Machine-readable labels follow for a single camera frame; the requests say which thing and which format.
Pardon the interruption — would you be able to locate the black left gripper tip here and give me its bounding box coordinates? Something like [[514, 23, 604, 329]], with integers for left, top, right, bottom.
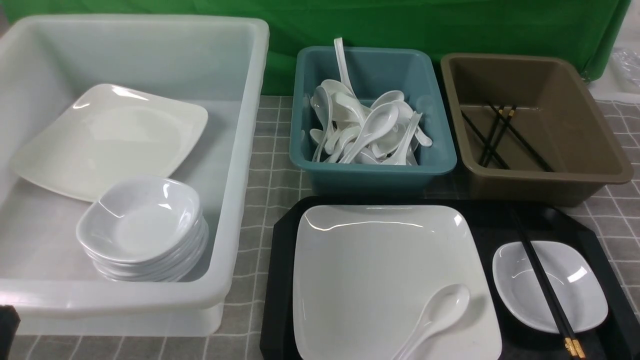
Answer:
[[0, 305, 21, 360]]

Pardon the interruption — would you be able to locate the white square plate in tub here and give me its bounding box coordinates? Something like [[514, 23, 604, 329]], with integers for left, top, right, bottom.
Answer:
[[9, 83, 209, 202]]

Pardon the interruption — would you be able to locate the small white bowl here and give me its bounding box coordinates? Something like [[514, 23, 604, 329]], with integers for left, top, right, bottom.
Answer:
[[492, 240, 609, 334]]

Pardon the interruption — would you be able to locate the brown plastic bin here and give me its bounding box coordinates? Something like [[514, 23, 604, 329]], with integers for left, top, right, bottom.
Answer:
[[440, 54, 634, 207]]

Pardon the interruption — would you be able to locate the clear plastic bag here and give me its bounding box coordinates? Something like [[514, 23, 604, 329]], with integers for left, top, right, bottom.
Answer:
[[610, 47, 640, 92]]

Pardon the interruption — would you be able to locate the black serving tray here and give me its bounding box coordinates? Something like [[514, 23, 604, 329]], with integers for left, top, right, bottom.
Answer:
[[259, 195, 640, 360]]

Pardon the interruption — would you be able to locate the top bowl of stack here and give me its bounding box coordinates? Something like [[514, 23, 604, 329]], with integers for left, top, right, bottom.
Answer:
[[76, 177, 202, 264]]

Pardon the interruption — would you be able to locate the upright white spoon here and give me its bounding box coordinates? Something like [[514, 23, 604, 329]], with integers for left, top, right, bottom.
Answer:
[[333, 38, 355, 96]]

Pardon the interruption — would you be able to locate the long black chopstick in bin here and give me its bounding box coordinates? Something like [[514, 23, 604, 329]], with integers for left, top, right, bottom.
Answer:
[[485, 100, 554, 173]]

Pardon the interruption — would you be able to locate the black chopstick gold tip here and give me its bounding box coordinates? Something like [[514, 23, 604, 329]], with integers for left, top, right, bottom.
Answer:
[[480, 105, 505, 167]]

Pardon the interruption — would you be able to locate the stack of white bowls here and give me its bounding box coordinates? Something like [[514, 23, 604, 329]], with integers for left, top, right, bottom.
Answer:
[[84, 216, 210, 283]]

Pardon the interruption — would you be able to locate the white square rice plate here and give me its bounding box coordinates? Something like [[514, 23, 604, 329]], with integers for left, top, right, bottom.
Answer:
[[292, 205, 503, 360]]

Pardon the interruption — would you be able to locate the teal plastic bin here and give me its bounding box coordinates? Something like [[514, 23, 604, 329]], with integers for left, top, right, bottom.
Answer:
[[289, 46, 458, 195]]

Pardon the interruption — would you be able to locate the large front white spoon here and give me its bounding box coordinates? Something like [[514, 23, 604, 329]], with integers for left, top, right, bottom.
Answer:
[[339, 102, 400, 164]]

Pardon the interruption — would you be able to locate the large white plastic tub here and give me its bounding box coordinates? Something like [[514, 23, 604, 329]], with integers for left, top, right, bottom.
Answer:
[[0, 14, 269, 337]]

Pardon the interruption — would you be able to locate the grey checked tablecloth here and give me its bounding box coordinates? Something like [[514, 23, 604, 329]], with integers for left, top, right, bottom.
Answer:
[[7, 96, 639, 360]]

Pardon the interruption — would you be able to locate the green backdrop cloth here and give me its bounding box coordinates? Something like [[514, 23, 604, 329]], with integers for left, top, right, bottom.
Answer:
[[1, 0, 631, 96]]

